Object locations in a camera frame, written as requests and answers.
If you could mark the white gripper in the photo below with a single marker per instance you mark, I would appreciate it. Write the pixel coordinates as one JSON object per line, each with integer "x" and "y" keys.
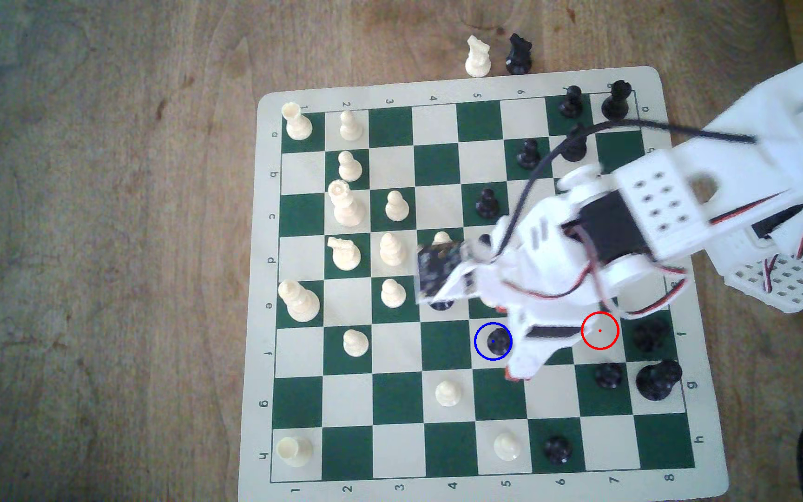
{"x": 542, "y": 345}

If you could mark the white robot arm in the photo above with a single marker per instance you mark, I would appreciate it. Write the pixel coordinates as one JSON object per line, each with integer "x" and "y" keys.
{"x": 659, "y": 202}

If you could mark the black chess knight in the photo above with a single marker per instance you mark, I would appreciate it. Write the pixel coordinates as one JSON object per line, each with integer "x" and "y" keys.
{"x": 441, "y": 305}
{"x": 518, "y": 54}

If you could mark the black chess piece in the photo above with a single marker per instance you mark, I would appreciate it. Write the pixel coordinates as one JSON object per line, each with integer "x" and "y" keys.
{"x": 649, "y": 335}

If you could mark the white chess pawn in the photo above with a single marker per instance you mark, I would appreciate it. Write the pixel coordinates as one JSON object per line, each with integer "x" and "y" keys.
{"x": 448, "y": 393}
{"x": 350, "y": 167}
{"x": 350, "y": 126}
{"x": 396, "y": 206}
{"x": 355, "y": 343}
{"x": 442, "y": 238}
{"x": 393, "y": 293}
{"x": 507, "y": 446}

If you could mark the black chess king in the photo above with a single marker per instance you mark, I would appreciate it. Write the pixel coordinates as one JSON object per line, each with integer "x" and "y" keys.
{"x": 658, "y": 380}

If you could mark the white chess bishop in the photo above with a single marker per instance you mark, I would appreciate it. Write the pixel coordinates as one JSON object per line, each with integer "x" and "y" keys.
{"x": 392, "y": 249}

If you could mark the black chess bishop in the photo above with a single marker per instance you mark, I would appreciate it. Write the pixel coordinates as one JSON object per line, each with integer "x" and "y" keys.
{"x": 576, "y": 148}

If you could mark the white chess knight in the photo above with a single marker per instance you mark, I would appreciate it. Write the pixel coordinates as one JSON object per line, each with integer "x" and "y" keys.
{"x": 346, "y": 254}
{"x": 477, "y": 57}

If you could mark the white chess queen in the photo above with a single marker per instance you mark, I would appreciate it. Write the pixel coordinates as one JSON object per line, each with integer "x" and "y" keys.
{"x": 346, "y": 203}

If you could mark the black chess rook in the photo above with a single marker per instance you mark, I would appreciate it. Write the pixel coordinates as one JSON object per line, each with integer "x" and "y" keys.
{"x": 616, "y": 101}

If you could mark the white chess king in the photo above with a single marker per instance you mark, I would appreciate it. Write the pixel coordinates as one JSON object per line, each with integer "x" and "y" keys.
{"x": 298, "y": 301}

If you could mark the white chess rook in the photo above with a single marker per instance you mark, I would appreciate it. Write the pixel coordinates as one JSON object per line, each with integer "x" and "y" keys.
{"x": 295, "y": 452}
{"x": 297, "y": 122}

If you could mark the green and cream chessboard mat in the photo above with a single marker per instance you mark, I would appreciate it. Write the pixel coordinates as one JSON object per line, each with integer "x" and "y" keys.
{"x": 435, "y": 124}

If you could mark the black camera circuit board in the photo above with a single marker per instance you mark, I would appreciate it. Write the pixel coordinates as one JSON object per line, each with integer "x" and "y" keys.
{"x": 436, "y": 268}

